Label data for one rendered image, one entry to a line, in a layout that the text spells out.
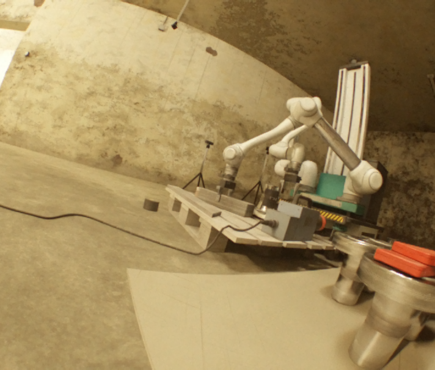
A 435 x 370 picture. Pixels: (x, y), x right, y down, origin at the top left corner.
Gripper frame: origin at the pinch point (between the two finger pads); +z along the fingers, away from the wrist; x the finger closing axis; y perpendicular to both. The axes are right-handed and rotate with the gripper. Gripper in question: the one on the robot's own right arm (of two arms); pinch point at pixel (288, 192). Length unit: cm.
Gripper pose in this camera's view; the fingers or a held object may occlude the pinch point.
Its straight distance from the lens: 163.2
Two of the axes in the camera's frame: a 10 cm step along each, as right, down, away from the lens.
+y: 8.5, 2.3, 4.7
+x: -4.5, -1.5, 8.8
